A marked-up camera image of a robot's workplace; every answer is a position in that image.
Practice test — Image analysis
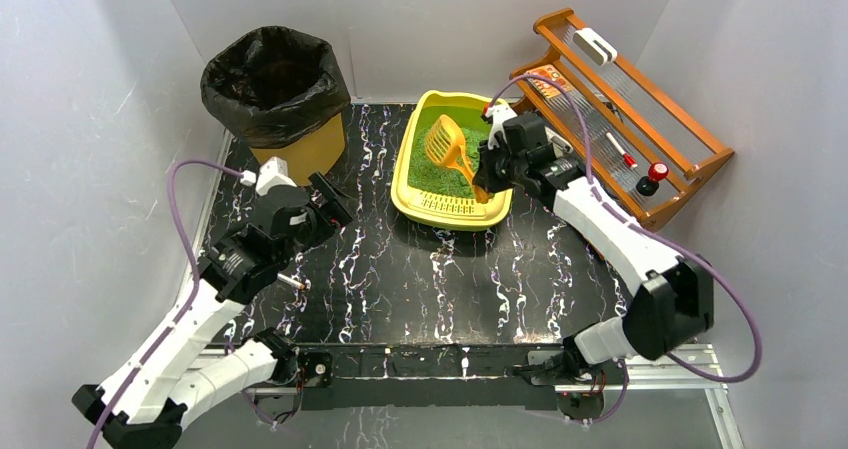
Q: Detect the yellow trash bin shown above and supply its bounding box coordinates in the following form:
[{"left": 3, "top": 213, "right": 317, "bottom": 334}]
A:
[{"left": 250, "top": 113, "right": 346, "bottom": 185}]

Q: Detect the orange litter scoop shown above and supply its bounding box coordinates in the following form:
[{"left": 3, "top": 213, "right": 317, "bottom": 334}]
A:
[{"left": 425, "top": 114, "right": 489, "bottom": 204}]

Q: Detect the yellow litter box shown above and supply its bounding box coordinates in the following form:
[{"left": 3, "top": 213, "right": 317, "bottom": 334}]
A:
[{"left": 390, "top": 90, "right": 514, "bottom": 231}]

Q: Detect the black trash bag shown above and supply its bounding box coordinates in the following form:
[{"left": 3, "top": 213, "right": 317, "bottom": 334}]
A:
[{"left": 200, "top": 26, "right": 351, "bottom": 149}]

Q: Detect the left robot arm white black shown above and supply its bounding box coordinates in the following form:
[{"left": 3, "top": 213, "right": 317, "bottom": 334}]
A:
[{"left": 72, "top": 173, "right": 352, "bottom": 448}]

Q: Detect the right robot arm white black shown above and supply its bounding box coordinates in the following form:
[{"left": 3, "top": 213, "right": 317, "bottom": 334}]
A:
[{"left": 473, "top": 104, "right": 714, "bottom": 378}]

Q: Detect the green cat litter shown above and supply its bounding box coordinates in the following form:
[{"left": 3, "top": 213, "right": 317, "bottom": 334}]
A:
[{"left": 406, "top": 125, "right": 492, "bottom": 200}]

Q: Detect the white marker pen on table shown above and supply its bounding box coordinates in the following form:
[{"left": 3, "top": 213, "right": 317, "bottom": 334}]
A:
[{"left": 277, "top": 273, "right": 307, "bottom": 291}]

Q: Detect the orange card packet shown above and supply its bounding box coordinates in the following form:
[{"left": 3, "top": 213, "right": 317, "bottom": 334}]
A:
[{"left": 527, "top": 64, "right": 574, "bottom": 99}]

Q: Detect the red capped marker on shelf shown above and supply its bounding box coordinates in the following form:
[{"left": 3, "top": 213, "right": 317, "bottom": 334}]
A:
[{"left": 605, "top": 131, "right": 638, "bottom": 169}]

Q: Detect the wooden shelf rack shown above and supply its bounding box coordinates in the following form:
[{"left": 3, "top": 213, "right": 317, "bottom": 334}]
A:
[{"left": 512, "top": 8, "right": 734, "bottom": 231}]

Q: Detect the red black stamp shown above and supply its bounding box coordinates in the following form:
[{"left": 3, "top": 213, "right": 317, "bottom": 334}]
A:
[{"left": 635, "top": 162, "right": 669, "bottom": 197}]

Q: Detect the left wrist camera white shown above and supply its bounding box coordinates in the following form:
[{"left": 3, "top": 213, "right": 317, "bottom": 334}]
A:
[{"left": 240, "top": 157, "right": 298, "bottom": 196}]

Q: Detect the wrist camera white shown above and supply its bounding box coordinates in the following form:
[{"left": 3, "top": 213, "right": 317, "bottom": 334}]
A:
[
  {"left": 240, "top": 157, "right": 298, "bottom": 196},
  {"left": 482, "top": 101, "right": 517, "bottom": 130}
]

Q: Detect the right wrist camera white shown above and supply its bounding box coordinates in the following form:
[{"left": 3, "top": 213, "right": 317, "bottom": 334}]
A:
[{"left": 482, "top": 101, "right": 517, "bottom": 130}]

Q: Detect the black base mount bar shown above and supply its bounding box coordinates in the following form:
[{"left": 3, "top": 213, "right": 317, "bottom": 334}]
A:
[{"left": 238, "top": 343, "right": 631, "bottom": 427}]

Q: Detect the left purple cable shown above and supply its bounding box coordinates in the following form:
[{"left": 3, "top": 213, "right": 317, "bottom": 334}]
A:
[{"left": 86, "top": 159, "right": 248, "bottom": 449}]

